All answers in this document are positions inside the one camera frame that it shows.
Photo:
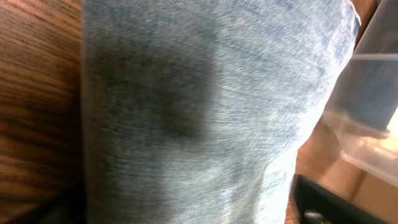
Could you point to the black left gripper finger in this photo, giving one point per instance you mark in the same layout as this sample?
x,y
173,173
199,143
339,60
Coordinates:
x,y
316,204

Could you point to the clear plastic storage bin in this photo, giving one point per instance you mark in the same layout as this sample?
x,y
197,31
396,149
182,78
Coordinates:
x,y
362,110

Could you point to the blue denim jeans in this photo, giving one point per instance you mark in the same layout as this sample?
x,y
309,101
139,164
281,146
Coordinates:
x,y
193,111

